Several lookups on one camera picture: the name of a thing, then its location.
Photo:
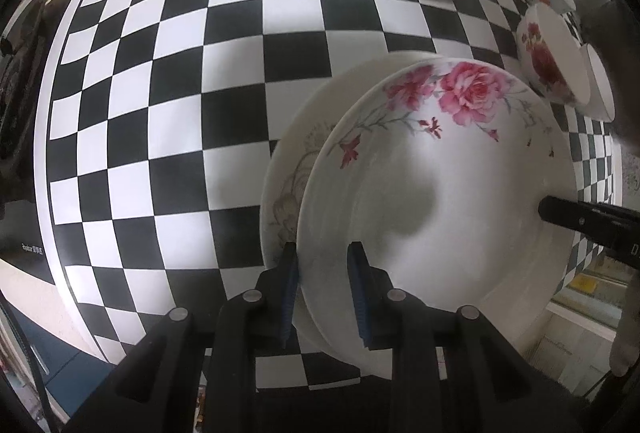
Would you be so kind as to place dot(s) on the plain white bowl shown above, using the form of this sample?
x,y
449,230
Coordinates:
x,y
600,83

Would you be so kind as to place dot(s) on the white bowl with red flowers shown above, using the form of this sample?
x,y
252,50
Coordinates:
x,y
555,48

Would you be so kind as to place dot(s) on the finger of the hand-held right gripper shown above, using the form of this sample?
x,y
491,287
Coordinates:
x,y
585,218

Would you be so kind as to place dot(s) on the white plate with pale flowers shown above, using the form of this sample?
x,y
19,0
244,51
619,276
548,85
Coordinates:
x,y
292,163

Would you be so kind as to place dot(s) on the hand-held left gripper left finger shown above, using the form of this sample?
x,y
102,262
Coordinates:
x,y
290,298

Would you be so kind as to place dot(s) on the glass cabinet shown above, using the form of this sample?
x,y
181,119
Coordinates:
x,y
575,313

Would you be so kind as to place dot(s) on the white plate with pink roses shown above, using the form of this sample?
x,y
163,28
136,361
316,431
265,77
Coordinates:
x,y
475,193

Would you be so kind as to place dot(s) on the dark round metal part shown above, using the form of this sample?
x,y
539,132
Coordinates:
x,y
20,88

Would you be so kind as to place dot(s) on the black and white checkered tablecloth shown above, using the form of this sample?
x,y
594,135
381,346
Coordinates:
x,y
175,63

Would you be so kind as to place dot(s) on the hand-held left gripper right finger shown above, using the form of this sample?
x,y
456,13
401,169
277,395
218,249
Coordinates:
x,y
356,298

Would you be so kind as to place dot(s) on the blue cabinet front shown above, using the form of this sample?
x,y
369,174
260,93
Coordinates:
x,y
65,363

